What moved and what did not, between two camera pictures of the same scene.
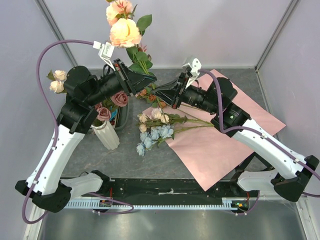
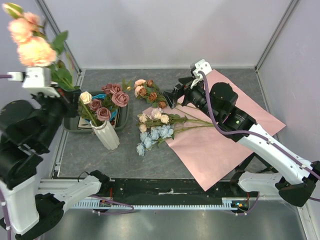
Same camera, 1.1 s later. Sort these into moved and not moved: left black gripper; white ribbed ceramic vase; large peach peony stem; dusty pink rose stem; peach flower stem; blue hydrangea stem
Moved: left black gripper; large peach peony stem
Not moved: blue hydrangea stem; peach flower stem; dusty pink rose stem; white ribbed ceramic vase
